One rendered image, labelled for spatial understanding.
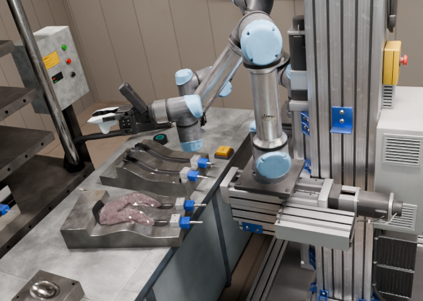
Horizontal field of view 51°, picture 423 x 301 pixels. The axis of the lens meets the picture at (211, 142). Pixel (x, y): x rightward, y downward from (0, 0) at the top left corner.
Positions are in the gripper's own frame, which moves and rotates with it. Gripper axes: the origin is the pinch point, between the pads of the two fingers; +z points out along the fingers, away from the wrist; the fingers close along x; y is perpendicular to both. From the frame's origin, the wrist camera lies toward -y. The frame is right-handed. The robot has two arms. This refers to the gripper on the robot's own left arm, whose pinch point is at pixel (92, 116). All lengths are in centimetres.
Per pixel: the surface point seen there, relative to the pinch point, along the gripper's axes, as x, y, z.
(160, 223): 23, 58, -8
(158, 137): 100, 50, -1
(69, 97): 106, 20, 44
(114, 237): 16, 58, 10
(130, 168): 55, 46, 7
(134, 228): 17, 55, 1
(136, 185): 54, 55, 6
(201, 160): 56, 48, -27
